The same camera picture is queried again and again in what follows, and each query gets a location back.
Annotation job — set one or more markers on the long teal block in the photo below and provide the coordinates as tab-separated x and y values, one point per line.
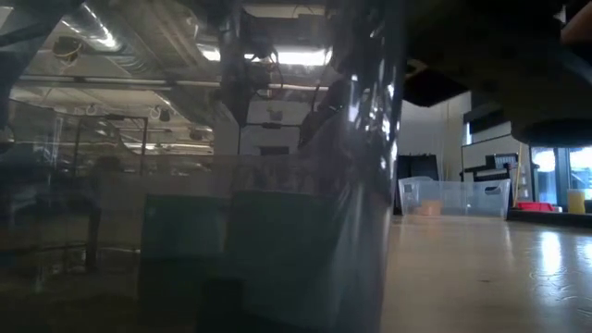
287	240

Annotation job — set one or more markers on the long orange block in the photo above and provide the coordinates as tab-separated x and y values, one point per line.
430	208

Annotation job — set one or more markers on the long natural wood block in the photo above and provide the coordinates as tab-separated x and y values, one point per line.
580	30

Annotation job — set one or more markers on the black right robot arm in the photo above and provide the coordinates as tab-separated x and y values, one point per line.
509	69

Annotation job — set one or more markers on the ceiling light fixture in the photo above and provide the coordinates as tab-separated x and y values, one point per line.
300	57

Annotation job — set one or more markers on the clear plastic bin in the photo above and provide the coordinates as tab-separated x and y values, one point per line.
462	199

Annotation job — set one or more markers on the grey ceiling pipe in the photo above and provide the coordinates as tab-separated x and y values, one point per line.
139	84

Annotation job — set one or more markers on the smoky dark plastic tray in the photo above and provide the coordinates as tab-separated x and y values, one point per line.
92	208

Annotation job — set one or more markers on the red box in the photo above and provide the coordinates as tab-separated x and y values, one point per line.
535	206

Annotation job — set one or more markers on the yellow cup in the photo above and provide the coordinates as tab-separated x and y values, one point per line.
576	201

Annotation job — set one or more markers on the black aluminium table frame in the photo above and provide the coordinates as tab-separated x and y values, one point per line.
546	218

